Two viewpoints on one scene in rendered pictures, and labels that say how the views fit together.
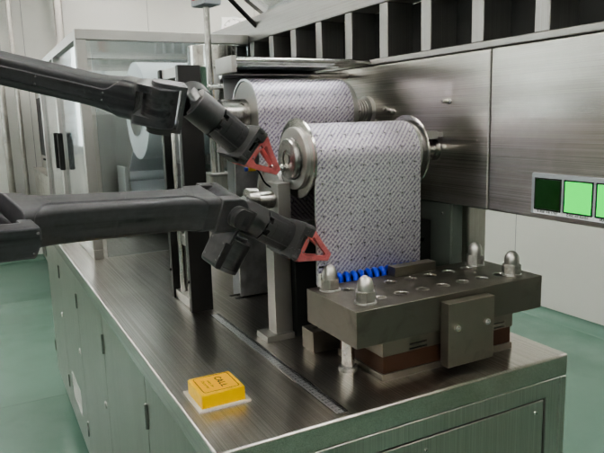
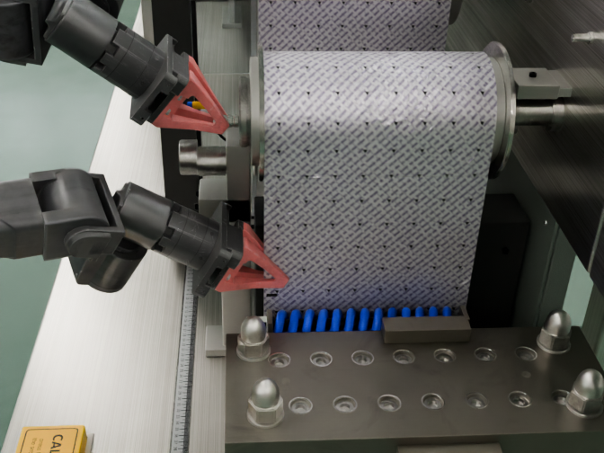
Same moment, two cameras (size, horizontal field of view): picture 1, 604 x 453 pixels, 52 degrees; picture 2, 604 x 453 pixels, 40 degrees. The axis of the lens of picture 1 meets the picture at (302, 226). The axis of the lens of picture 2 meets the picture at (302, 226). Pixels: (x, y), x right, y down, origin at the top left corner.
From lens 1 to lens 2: 0.63 m
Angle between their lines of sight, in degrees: 31
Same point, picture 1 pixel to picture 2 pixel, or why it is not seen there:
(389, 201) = (414, 212)
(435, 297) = (386, 439)
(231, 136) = (123, 79)
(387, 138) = (427, 106)
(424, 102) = (564, 13)
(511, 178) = not seen: outside the picture
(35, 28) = not seen: outside the picture
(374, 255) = (374, 288)
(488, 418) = not seen: outside the picture
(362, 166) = (362, 154)
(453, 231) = (554, 261)
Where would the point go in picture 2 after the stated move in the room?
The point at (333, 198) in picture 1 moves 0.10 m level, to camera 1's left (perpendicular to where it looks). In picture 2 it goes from (297, 199) to (214, 178)
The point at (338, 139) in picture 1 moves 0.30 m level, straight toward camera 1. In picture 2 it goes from (319, 103) to (136, 251)
